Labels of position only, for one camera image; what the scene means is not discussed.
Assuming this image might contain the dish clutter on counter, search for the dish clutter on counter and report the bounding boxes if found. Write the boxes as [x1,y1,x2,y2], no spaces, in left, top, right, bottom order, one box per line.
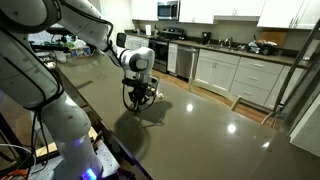
[247,40,276,56]

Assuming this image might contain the burger candy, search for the burger candy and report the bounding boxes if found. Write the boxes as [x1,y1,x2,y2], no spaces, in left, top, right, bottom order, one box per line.
[157,93,165,99]

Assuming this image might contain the black stove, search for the black stove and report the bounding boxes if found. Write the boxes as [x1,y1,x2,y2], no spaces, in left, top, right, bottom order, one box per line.
[148,27,185,73]

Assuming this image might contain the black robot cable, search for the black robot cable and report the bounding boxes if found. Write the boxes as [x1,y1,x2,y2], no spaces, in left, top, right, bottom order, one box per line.
[121,78,158,113]

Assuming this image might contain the wooden chair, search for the wooden chair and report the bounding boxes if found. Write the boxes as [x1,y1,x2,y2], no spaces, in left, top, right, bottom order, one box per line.
[187,49,243,112]

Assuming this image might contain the wooden cutting board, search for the wooden cutting board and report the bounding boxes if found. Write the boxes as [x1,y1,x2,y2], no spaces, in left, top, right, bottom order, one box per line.
[260,31,287,46]

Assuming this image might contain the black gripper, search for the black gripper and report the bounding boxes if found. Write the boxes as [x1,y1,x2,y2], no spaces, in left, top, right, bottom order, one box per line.
[122,78,155,100]

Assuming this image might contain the kitchen faucet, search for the kitchen faucet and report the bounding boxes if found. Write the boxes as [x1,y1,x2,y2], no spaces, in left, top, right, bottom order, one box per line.
[219,37,233,47]

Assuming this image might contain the coffee maker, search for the coffee maker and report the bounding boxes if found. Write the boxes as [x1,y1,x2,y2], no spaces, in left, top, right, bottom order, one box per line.
[202,32,212,45]

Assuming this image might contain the white lower kitchen cabinets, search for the white lower kitchen cabinets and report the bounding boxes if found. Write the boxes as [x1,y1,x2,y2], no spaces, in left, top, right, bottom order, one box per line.
[125,35,290,109]

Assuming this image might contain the stainless dishwasher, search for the stainless dishwasher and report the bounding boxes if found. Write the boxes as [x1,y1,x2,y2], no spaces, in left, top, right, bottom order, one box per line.
[175,45,199,78]

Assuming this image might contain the microwave oven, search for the microwave oven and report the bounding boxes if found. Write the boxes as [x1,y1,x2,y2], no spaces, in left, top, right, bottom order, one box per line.
[157,0,180,20]

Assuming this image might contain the tissue box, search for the tissue box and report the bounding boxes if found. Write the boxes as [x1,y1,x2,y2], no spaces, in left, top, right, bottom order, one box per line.
[70,46,91,58]

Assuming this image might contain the white kitchen cabinets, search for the white kitchen cabinets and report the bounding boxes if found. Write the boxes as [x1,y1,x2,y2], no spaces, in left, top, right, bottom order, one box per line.
[125,35,290,109]
[129,0,320,30]

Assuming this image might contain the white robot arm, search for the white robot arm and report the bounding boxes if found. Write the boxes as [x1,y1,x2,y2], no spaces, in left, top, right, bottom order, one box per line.
[0,0,155,180]

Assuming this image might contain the white upper kitchen cabinets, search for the white upper kitchen cabinets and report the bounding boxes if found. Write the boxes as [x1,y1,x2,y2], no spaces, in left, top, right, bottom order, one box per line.
[129,0,320,30]

